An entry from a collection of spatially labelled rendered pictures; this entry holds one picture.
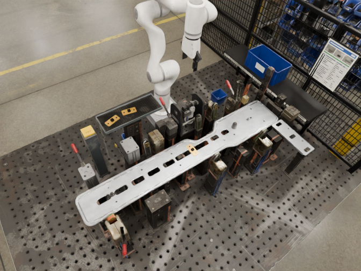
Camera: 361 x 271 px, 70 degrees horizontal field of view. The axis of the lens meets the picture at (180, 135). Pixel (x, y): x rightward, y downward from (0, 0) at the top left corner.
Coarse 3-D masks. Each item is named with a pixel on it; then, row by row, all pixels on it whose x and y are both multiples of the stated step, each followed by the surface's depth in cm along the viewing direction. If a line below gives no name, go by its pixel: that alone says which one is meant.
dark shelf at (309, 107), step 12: (240, 48) 218; (240, 60) 208; (252, 72) 200; (276, 84) 193; (288, 84) 194; (276, 96) 187; (288, 96) 186; (300, 96) 187; (300, 108) 180; (312, 108) 180; (324, 108) 181; (312, 120) 177
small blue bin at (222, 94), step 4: (212, 92) 219; (216, 92) 223; (220, 92) 224; (224, 92) 220; (212, 96) 219; (216, 96) 227; (220, 96) 226; (224, 96) 216; (212, 100) 222; (216, 100) 216; (220, 100) 218; (224, 100) 222
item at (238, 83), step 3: (237, 81) 165; (240, 81) 166; (237, 84) 165; (240, 84) 165; (243, 84) 163; (237, 87) 166; (240, 87) 168; (237, 90) 168; (240, 90) 170; (234, 93) 171; (237, 93) 172; (234, 96) 173; (237, 96) 174; (234, 99) 174; (237, 99) 176; (237, 102) 177
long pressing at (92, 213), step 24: (216, 120) 172; (240, 120) 173; (264, 120) 175; (192, 144) 159; (216, 144) 161; (144, 168) 147; (168, 168) 148; (96, 192) 137; (144, 192) 139; (96, 216) 130
